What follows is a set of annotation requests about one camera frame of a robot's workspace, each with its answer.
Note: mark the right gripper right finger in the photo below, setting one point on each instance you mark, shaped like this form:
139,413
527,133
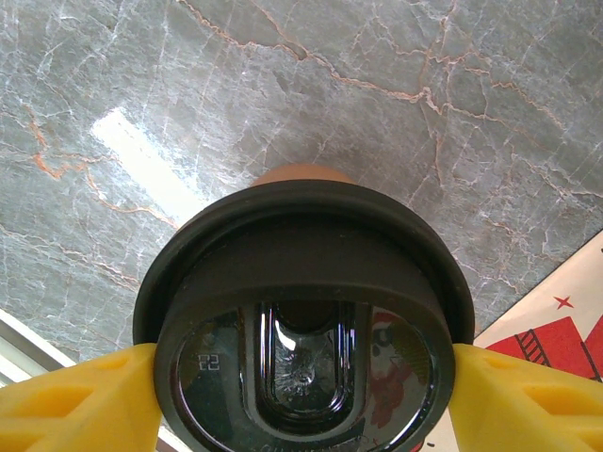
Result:
532,409

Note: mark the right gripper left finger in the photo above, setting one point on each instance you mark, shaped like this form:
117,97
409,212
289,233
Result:
70,409

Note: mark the black plastic cup lid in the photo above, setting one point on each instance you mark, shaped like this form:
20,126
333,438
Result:
306,245

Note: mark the brown paper coffee cup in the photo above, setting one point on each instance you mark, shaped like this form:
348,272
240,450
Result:
304,174

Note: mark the red and white paper bag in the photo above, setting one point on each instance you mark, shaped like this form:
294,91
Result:
556,329

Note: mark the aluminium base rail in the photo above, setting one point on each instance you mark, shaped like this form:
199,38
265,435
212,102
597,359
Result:
23,348

